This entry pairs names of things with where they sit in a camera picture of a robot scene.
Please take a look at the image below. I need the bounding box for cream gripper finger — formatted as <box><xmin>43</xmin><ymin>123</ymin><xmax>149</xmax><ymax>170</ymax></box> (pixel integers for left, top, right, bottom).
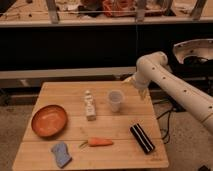
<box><xmin>138</xmin><ymin>88</ymin><xmax>148</xmax><ymax>100</ymax></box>

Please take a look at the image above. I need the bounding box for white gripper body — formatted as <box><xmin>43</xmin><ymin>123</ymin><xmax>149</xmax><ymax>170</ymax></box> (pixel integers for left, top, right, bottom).
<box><xmin>123</xmin><ymin>75</ymin><xmax>148</xmax><ymax>90</ymax></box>

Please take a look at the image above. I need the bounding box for white squeeze bottle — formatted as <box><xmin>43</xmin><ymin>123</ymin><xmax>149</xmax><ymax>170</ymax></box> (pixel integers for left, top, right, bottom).
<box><xmin>84</xmin><ymin>90</ymin><xmax>96</xmax><ymax>121</ymax></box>

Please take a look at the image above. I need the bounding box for orange object on shelf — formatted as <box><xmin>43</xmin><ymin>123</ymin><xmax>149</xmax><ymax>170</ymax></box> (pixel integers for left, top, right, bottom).
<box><xmin>102</xmin><ymin>0</ymin><xmax>135</xmax><ymax>17</ymax></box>

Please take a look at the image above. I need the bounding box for black cable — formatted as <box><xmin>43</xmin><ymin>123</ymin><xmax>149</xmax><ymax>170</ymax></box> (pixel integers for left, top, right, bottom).
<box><xmin>156</xmin><ymin>99</ymin><xmax>178</xmax><ymax>145</ymax></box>

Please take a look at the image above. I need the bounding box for orange toy carrot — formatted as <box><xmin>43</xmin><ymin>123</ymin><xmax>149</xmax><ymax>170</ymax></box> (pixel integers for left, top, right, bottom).
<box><xmin>81</xmin><ymin>137</ymin><xmax>114</xmax><ymax>147</ymax></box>

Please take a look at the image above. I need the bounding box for orange ceramic bowl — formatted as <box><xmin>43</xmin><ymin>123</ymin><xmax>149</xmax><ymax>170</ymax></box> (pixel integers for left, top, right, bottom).
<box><xmin>31</xmin><ymin>105</ymin><xmax>68</xmax><ymax>137</ymax></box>

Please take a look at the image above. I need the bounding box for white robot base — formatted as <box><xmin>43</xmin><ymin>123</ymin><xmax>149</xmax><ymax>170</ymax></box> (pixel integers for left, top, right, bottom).
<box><xmin>172</xmin><ymin>38</ymin><xmax>213</xmax><ymax>78</ymax></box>

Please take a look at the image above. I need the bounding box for black striped rectangular block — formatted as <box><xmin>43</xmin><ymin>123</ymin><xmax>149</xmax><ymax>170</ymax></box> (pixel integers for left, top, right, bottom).
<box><xmin>130</xmin><ymin>123</ymin><xmax>155</xmax><ymax>154</ymax></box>

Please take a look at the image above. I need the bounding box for translucent white cup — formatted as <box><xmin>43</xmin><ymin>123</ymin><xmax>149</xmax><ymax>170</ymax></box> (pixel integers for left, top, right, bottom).
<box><xmin>107</xmin><ymin>90</ymin><xmax>124</xmax><ymax>112</ymax></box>

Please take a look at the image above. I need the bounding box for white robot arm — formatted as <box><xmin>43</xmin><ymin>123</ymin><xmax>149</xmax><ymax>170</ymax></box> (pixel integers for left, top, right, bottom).
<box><xmin>124</xmin><ymin>51</ymin><xmax>213</xmax><ymax>135</ymax></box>

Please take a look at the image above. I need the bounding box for blue sponge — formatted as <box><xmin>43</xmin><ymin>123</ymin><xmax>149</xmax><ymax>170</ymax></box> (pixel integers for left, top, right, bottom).
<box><xmin>51</xmin><ymin>142</ymin><xmax>72</xmax><ymax>168</ymax></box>

